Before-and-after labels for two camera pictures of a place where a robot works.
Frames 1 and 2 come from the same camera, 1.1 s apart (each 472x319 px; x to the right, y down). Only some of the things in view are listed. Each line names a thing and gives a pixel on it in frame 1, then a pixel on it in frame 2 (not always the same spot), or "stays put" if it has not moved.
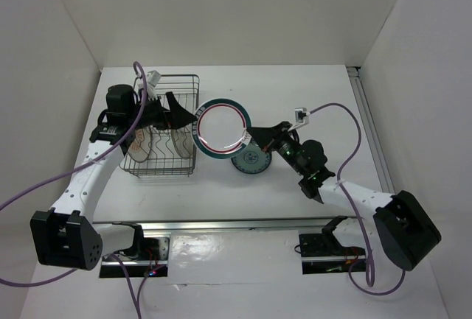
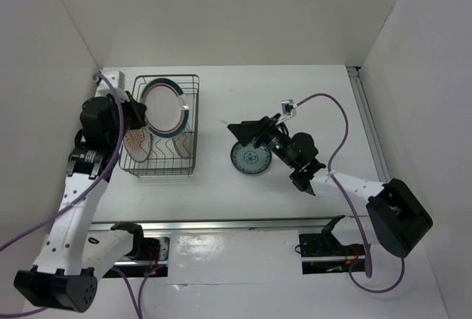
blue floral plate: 252,158 stays put
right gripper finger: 283,126 → 270,121
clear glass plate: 183,141 stays put
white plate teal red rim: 220,129 → 167,110
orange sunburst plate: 135,150 stays put
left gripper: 179,117 → 138,110
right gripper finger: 263,136 → 247,130
